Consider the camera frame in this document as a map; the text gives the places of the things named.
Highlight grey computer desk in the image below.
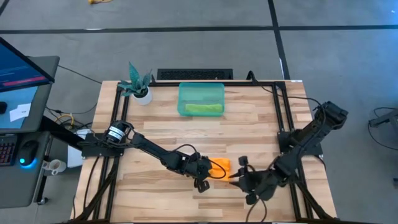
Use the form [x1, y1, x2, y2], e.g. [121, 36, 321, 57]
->
[0, 55, 61, 210]

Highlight black aluminium table frame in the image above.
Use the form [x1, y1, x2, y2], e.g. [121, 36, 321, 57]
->
[70, 80, 339, 224]

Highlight white paper note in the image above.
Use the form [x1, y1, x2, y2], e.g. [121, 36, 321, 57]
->
[9, 103, 32, 123]

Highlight computer monitor with blue screen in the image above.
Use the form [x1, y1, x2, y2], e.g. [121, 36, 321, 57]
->
[0, 36, 56, 93]

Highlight teal plastic basket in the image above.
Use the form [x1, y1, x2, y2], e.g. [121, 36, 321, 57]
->
[177, 82, 226, 118]

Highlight black backlit keyboard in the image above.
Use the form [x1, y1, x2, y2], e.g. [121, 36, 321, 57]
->
[0, 134, 19, 167]

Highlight black computer mouse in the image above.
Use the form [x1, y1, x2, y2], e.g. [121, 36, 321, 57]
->
[17, 139, 40, 169]

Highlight white cup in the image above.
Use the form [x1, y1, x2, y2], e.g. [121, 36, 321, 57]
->
[41, 159, 67, 176]

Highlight long black cable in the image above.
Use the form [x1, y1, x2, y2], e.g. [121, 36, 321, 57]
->
[246, 70, 326, 125]

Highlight white box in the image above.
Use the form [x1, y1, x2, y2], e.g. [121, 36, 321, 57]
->
[67, 128, 91, 169]

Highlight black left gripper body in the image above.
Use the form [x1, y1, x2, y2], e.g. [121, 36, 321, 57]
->
[185, 151, 213, 194]

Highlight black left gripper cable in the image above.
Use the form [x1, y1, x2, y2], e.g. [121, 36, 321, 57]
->
[172, 143, 228, 180]

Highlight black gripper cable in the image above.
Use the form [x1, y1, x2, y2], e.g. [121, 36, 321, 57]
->
[172, 143, 228, 180]
[244, 198, 269, 223]

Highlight snake plant in white pot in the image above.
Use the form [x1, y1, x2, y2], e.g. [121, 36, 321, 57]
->
[117, 60, 154, 106]

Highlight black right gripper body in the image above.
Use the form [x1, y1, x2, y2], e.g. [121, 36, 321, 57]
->
[238, 155, 278, 206]

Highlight yellow wires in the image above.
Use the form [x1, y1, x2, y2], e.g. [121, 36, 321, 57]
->
[55, 113, 75, 127]

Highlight black stand base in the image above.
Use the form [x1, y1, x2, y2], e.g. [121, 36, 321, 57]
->
[367, 106, 398, 152]

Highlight green microfiber towel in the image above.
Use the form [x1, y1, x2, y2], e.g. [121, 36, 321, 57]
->
[185, 103, 224, 114]

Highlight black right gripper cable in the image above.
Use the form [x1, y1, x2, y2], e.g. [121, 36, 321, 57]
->
[244, 198, 269, 223]

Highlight orange microfiber towel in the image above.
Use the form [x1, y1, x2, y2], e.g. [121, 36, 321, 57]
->
[207, 157, 233, 182]

